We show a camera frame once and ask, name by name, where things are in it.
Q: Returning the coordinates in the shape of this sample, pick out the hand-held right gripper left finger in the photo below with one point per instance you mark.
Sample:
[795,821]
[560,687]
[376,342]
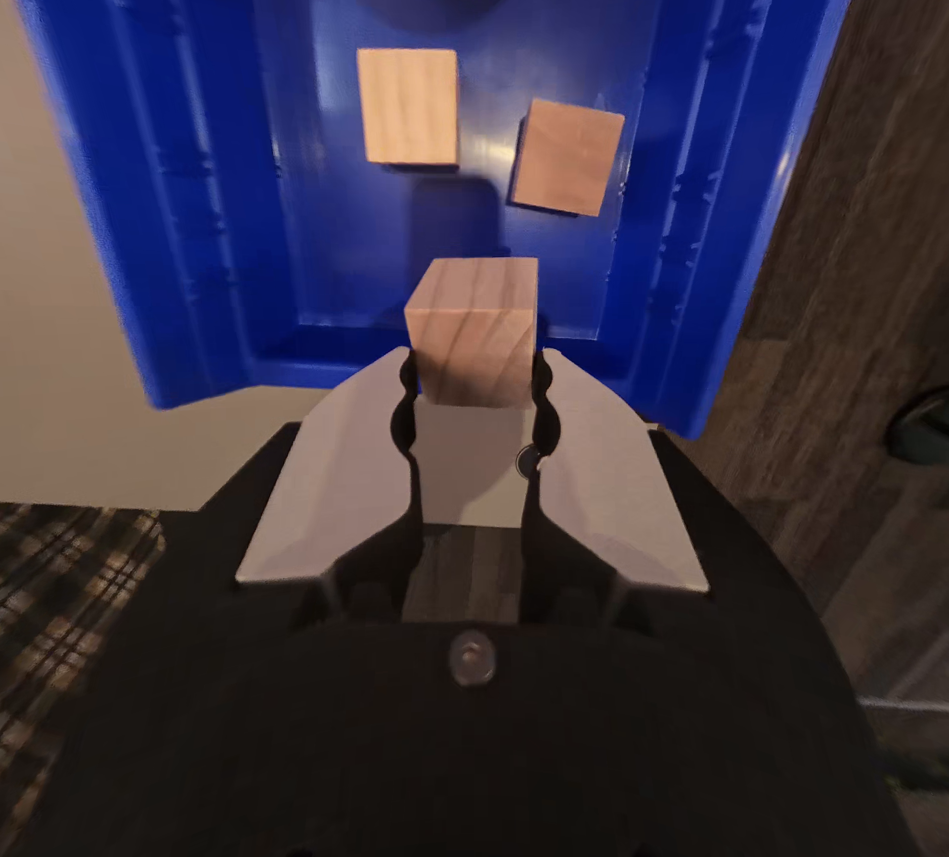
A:
[326,486]

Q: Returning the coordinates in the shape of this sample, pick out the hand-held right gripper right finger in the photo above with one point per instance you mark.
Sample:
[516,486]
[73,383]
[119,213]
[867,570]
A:
[615,501]

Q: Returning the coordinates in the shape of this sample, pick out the wooden cube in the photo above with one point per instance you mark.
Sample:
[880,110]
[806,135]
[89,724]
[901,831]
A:
[474,338]
[408,108]
[567,156]

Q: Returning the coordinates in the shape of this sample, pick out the blue plastic bin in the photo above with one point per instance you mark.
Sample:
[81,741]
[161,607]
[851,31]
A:
[222,167]

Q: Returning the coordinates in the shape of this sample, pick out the round desk control button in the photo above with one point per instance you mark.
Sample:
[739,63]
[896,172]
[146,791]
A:
[528,462]

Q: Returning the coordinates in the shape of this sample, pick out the person in plaid shirt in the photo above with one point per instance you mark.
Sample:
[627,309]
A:
[67,612]

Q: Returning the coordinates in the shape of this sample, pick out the dark chair caster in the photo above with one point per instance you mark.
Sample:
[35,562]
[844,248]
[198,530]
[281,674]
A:
[923,427]

